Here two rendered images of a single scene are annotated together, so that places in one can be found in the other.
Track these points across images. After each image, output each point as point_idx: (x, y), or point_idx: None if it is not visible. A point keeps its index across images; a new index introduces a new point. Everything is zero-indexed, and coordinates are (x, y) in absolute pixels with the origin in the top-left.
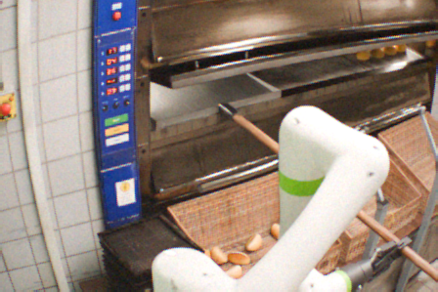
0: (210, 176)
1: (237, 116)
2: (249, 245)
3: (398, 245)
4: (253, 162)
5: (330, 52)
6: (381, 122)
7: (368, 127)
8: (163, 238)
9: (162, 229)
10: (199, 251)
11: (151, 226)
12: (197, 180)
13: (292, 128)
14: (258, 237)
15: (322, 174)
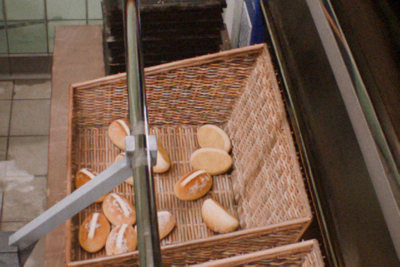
0: (277, 57)
1: None
2: (208, 199)
3: None
4: (295, 120)
5: (314, 1)
6: (142, 216)
7: (139, 165)
8: None
9: None
10: (113, 5)
11: None
12: (272, 40)
13: None
14: (217, 212)
15: None
